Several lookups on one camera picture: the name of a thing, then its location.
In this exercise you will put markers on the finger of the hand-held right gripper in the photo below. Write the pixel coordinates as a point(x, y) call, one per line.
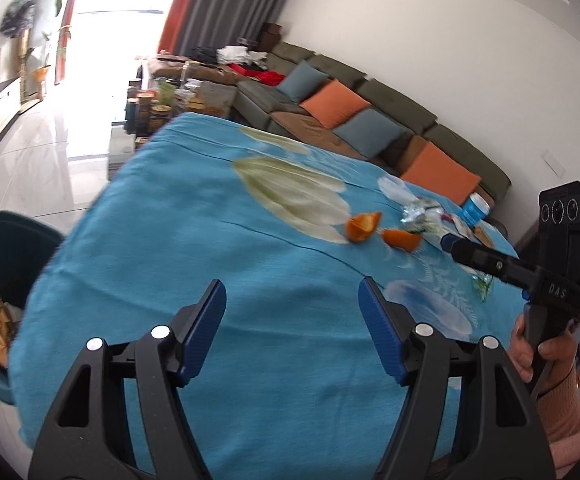
point(490, 262)

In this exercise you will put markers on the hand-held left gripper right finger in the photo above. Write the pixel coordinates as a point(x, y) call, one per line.
point(380, 330)

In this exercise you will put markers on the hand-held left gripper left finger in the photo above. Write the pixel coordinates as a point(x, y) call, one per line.
point(204, 330)

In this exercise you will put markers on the clear plastic wrapper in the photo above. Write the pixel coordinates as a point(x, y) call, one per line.
point(482, 285)

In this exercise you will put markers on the foil wrapper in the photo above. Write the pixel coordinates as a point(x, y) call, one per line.
point(425, 215)

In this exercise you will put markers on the orange peel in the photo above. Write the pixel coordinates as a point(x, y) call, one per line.
point(362, 227)
point(402, 240)

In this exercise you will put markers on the clear plastic film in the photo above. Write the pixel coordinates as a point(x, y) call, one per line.
point(395, 190)

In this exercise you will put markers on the teal trash bin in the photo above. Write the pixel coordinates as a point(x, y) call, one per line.
point(4, 250)

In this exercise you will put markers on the person's right forearm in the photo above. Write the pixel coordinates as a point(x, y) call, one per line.
point(570, 425)

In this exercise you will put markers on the person's right hand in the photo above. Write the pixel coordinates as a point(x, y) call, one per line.
point(560, 355)

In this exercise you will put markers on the orange-brown snack packet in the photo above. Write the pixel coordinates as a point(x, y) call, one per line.
point(484, 236)

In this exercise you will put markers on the small white snack packet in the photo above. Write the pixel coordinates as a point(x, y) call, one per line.
point(462, 230)

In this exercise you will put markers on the blue paper cup with lid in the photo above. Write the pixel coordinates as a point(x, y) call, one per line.
point(477, 207)

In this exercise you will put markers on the orange cushion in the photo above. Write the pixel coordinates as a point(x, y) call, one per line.
point(335, 104)
point(440, 172)

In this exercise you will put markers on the blue floral blanket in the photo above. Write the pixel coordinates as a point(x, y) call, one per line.
point(219, 220)

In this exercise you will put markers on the green sofa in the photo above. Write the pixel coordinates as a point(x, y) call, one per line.
point(420, 110)

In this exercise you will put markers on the blue cushion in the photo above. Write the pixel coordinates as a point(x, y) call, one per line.
point(302, 80)
point(370, 132)

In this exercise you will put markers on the cluttered coffee table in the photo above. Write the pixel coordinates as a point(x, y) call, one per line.
point(159, 110)

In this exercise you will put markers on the brown ottoman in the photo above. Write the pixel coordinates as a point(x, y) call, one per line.
point(189, 71)

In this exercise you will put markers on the red cloth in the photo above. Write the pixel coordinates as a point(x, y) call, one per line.
point(262, 76)

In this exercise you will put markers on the pile of white clothes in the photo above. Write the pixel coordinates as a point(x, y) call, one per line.
point(240, 54)

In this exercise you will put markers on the stacked cardboard boxes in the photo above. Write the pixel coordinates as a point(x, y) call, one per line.
point(271, 35)

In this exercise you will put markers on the tall green floor plant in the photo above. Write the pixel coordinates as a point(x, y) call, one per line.
point(39, 67)

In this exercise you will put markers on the orange curtain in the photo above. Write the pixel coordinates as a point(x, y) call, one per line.
point(179, 10)
point(67, 25)

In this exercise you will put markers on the grey curtain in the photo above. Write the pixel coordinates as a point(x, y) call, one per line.
point(240, 5)

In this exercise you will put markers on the cloth-covered standing fan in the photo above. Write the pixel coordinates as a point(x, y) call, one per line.
point(18, 15)

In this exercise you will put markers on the white wall switch plate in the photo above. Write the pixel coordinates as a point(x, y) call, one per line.
point(554, 160)

